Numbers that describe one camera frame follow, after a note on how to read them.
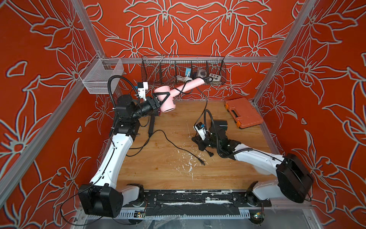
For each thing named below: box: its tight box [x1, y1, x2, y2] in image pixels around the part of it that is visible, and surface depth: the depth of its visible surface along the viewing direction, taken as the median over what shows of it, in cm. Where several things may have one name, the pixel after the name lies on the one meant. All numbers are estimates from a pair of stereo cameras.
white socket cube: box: [208, 73, 222, 85], surface depth 96 cm
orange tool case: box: [224, 97, 264, 129], surface depth 106 cm
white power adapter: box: [197, 68, 207, 78], surface depth 94 cm
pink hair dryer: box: [153, 77, 205, 113], surface depth 62 cm
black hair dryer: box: [143, 105, 162, 138], surface depth 100 cm
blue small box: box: [185, 67, 192, 77], surface depth 85 cm
